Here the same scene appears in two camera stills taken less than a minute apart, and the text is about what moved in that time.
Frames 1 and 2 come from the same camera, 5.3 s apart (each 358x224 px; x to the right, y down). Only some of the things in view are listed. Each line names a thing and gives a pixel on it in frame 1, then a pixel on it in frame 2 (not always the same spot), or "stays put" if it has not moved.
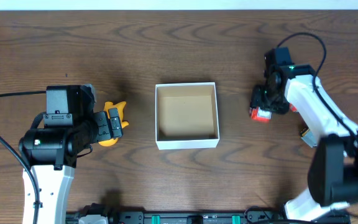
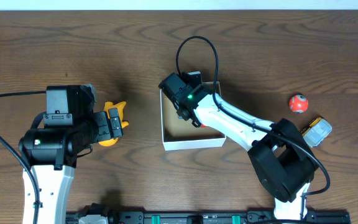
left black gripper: [105, 126] stays put
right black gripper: [257, 100] -> [179, 113]
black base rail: [196, 218] stays put
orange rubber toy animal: [120, 107] stays put
